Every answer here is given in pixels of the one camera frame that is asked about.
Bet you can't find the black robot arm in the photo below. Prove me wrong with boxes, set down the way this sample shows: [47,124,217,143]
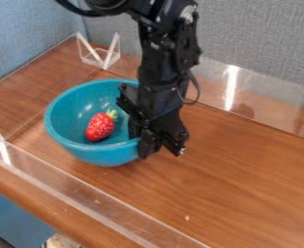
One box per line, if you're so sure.
[55,0,201,159]

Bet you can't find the clear acrylic front barrier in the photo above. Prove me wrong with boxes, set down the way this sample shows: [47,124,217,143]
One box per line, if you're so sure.
[0,143,211,248]

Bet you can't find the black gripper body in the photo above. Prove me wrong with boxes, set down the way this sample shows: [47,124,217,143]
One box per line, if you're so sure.
[116,82,191,156]

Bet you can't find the red toy strawberry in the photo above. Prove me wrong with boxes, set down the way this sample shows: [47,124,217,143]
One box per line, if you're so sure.
[86,109,118,142]

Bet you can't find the clear acrylic barrier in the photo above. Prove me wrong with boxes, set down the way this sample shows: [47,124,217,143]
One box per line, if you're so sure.
[110,35,304,143]
[0,143,211,248]

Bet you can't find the black cable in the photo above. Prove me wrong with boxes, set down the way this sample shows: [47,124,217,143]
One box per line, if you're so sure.
[176,71,201,107]

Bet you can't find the clear acrylic back barrier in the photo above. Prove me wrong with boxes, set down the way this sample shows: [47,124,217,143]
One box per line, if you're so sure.
[110,35,304,143]

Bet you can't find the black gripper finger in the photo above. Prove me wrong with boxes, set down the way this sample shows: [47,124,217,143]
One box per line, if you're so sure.
[139,129,162,159]
[128,116,143,139]

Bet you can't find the blue bowl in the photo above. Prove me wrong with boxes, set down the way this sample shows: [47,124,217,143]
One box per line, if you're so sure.
[44,78,140,168]

